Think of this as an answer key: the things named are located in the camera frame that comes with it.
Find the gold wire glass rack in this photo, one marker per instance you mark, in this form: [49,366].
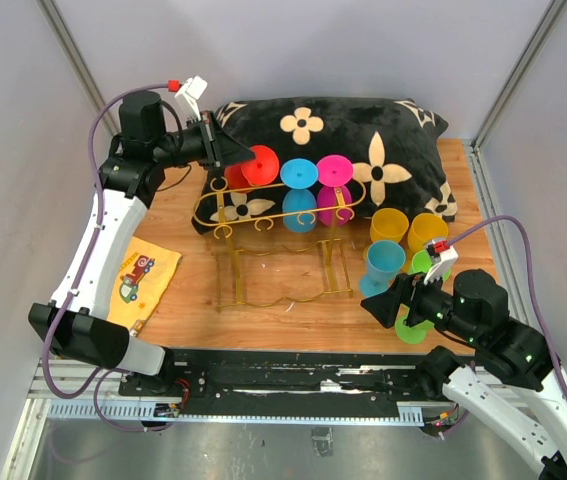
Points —
[273,244]

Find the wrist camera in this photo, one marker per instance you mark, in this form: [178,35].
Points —
[442,256]
[188,95]

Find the black floral pillow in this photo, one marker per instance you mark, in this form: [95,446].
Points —
[392,145]

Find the green wine glass back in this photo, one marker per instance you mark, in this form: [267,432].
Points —
[412,335]

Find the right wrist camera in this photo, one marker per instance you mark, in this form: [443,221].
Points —
[442,256]

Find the green wine glass front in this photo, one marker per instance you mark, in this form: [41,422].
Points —
[421,263]

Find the yellow wine glass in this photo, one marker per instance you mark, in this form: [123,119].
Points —
[388,224]
[424,228]

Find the blue wine glass front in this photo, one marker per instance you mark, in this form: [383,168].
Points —
[384,259]

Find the red wine glass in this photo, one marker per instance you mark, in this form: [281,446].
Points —
[260,171]

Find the green wine glass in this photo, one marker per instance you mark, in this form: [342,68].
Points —
[421,263]
[412,335]

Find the blue wine glass back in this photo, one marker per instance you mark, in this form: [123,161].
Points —
[299,175]

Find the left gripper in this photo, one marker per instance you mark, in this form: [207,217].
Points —
[221,149]

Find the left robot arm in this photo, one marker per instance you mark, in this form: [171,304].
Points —
[73,323]

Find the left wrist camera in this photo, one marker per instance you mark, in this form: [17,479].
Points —
[188,95]

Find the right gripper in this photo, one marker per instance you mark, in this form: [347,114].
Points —
[384,306]

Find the magenta wine glass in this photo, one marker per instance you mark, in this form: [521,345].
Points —
[334,171]

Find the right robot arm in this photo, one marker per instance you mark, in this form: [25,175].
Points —
[515,353]

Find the yellow truck print cloth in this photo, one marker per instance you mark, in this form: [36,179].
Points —
[142,279]

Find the blue wine glass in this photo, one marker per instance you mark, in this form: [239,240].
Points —
[299,175]
[384,259]

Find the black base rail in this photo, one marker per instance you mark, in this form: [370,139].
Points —
[289,386]

